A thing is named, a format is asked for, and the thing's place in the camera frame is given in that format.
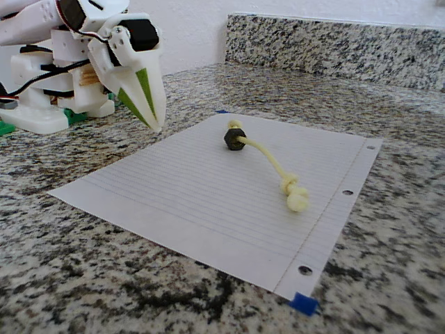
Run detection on lined white paper sheet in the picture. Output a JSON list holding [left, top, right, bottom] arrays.
[[47, 113, 384, 301]]

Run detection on pale yellow knotted rope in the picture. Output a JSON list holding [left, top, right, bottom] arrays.
[[225, 120, 310, 214]]

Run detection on black hex nut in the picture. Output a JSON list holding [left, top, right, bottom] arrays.
[[223, 127, 247, 152]]

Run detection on speckled granite backsplash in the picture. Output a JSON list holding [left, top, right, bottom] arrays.
[[225, 13, 445, 92]]

